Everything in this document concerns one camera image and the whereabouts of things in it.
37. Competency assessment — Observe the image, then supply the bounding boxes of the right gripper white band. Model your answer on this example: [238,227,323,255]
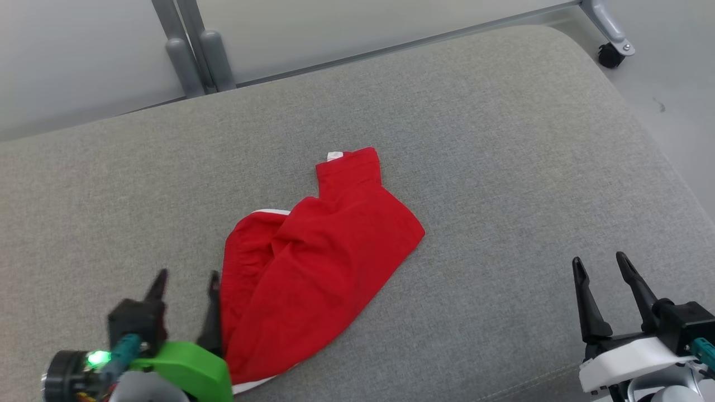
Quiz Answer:
[571,251,699,395]

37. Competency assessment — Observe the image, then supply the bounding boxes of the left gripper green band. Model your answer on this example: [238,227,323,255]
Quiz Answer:
[130,268,235,402]

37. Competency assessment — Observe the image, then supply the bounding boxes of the red shorts with white stripe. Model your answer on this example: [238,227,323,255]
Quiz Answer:
[220,146,426,395]

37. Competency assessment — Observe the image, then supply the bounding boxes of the black round left gripper motor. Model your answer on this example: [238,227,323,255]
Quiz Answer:
[43,349,107,402]

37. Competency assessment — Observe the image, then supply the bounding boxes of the black caster wheel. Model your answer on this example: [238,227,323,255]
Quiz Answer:
[597,43,627,70]

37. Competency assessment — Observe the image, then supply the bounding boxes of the grey partition foot leg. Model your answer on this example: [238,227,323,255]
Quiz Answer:
[578,0,637,57]

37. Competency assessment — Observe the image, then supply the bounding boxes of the left camera cable teal plug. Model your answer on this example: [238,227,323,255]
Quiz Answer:
[96,333,143,386]

